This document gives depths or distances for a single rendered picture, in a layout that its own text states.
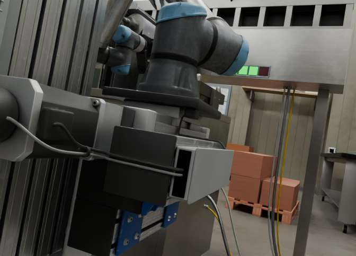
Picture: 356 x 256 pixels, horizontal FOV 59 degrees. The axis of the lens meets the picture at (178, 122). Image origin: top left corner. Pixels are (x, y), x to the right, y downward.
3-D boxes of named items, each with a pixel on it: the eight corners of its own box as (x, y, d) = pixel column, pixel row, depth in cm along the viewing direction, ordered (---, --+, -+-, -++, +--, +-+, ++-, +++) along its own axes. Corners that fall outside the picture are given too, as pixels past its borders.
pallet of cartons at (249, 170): (305, 212, 429) (312, 162, 432) (288, 226, 331) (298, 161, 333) (247, 197, 471) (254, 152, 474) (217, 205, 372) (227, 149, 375)
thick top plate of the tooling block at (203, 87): (171, 89, 166) (172, 78, 166) (199, 102, 202) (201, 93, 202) (198, 92, 159) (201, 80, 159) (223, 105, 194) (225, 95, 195)
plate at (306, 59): (-20, 59, 301) (-13, 28, 302) (7, 66, 326) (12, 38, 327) (344, 84, 161) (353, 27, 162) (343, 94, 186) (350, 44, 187)
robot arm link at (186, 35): (140, 55, 78) (150, 2, 78) (183, 69, 85) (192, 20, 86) (168, 49, 68) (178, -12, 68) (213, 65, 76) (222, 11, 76)
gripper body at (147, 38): (161, 43, 151) (148, 34, 140) (158, 60, 151) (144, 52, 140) (147, 42, 155) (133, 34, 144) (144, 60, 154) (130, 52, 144)
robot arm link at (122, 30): (108, 43, 130) (112, 23, 130) (124, 51, 140) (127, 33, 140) (123, 43, 126) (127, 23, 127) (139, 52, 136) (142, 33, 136)
